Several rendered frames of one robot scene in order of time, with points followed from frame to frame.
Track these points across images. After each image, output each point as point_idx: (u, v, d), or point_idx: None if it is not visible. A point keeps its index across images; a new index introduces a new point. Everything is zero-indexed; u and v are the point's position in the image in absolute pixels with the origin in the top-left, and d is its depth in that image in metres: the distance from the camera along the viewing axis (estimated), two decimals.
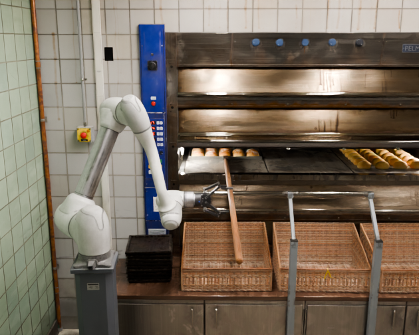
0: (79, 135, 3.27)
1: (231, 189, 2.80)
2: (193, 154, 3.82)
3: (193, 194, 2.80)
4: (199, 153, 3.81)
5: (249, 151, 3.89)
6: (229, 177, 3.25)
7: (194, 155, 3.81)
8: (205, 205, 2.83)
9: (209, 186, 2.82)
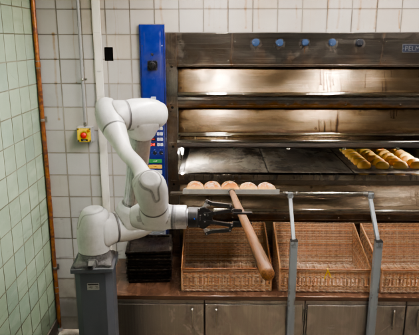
0: (79, 135, 3.27)
1: (250, 214, 1.85)
2: (188, 187, 2.90)
3: (185, 207, 1.85)
4: (197, 185, 2.90)
5: (263, 185, 2.97)
6: (239, 201, 2.31)
7: (190, 187, 2.89)
8: (203, 225, 1.86)
9: (215, 202, 1.87)
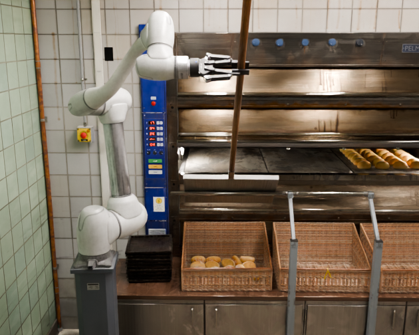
0: (79, 135, 3.27)
1: (247, 62, 2.01)
2: None
3: (187, 56, 2.01)
4: None
5: None
6: None
7: None
8: (204, 72, 1.99)
9: (215, 56, 2.04)
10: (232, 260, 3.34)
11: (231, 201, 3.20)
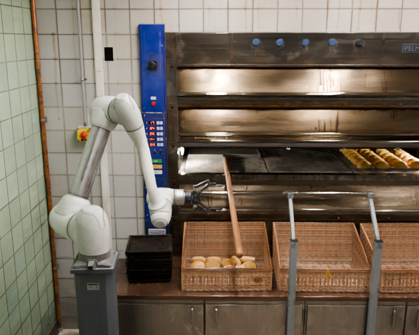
0: (79, 135, 3.27)
1: (221, 186, 2.83)
2: None
3: (183, 191, 2.83)
4: None
5: None
6: (229, 174, 3.30)
7: None
8: (195, 202, 2.85)
9: (198, 183, 2.84)
10: (231, 259, 3.34)
11: (225, 148, 4.17)
